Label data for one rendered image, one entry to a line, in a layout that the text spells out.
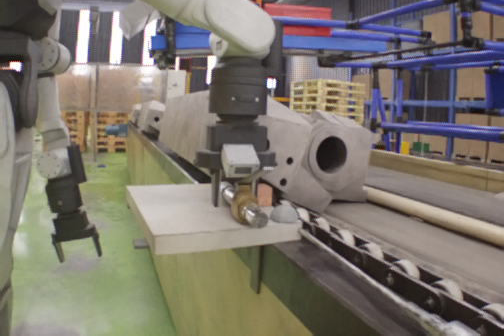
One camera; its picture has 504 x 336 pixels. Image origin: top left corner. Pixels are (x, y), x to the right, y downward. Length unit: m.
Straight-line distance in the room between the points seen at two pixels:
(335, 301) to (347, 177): 0.49
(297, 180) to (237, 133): 0.22
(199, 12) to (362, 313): 0.41
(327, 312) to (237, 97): 0.30
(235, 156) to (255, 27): 0.18
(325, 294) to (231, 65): 0.33
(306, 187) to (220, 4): 0.40
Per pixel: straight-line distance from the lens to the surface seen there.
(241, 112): 0.52
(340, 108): 6.90
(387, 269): 0.43
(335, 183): 0.83
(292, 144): 0.68
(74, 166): 0.93
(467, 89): 11.26
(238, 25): 0.51
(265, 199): 0.61
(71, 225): 0.96
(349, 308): 0.38
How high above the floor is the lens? 0.95
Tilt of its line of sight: 5 degrees down
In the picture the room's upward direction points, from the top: 2 degrees clockwise
